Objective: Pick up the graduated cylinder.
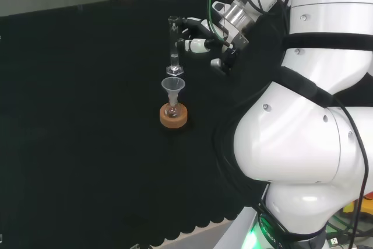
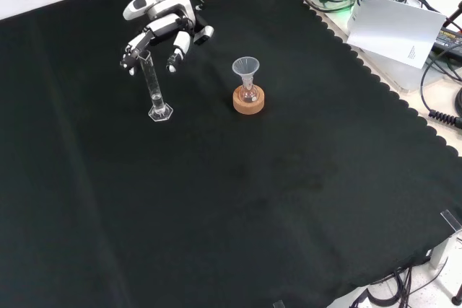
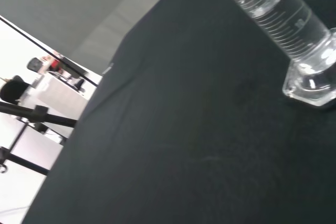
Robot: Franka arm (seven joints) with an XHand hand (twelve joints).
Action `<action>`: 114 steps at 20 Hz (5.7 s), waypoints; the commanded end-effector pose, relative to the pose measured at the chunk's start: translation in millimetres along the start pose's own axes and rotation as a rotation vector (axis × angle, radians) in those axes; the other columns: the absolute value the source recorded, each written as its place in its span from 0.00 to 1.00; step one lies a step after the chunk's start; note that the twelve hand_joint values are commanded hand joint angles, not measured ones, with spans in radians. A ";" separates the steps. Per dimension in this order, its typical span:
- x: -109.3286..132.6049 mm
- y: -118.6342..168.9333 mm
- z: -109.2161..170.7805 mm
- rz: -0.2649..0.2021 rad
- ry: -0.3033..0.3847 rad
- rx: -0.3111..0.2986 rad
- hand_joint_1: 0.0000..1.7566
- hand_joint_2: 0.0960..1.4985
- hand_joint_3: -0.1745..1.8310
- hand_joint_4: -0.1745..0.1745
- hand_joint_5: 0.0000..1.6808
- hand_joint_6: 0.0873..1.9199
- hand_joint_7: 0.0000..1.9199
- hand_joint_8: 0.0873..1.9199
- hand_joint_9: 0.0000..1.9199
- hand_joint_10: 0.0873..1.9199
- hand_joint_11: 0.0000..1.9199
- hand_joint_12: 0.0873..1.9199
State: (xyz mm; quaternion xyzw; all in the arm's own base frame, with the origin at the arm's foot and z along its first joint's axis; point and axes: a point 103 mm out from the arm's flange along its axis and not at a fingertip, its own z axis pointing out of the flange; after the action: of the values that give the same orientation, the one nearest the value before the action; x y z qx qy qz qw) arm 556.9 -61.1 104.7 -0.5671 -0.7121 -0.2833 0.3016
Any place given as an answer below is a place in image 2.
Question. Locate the small round-bottom glass flask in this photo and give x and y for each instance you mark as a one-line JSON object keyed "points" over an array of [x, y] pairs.
{"points": [[248, 94]]}

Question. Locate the clear tape strip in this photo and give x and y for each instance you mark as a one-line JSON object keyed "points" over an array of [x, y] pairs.
{"points": [[279, 304], [451, 219]]}

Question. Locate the clear glass graduated cylinder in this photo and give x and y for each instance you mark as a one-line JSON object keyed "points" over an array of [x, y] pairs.
{"points": [[160, 113]]}

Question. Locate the clear plastic funnel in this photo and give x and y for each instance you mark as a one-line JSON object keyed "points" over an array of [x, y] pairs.
{"points": [[245, 65]]}

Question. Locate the black power adapter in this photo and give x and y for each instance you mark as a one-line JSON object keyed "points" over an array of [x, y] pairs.
{"points": [[449, 39]]}

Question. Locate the white bench leg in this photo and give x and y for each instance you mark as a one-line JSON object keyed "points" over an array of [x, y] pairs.
{"points": [[442, 250]]}

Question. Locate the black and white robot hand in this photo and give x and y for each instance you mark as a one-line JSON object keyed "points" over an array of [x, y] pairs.
{"points": [[169, 8]]}

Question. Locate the pale white board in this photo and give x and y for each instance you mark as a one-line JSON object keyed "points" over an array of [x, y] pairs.
{"points": [[393, 30]]}

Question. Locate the black scalloped bench cloth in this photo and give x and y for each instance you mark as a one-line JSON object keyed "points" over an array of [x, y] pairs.
{"points": [[216, 185]]}

